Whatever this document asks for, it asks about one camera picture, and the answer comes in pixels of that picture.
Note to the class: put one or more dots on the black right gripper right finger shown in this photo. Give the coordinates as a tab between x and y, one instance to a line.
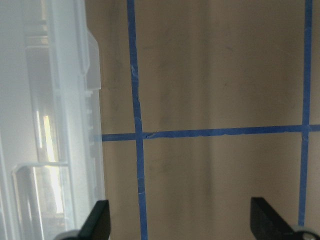
266	224

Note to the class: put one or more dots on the clear plastic storage box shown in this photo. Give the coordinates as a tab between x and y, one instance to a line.
92	173

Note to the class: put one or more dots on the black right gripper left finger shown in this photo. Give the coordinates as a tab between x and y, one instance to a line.
98	223

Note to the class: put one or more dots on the clear plastic box lid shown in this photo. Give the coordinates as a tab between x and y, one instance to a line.
44	62

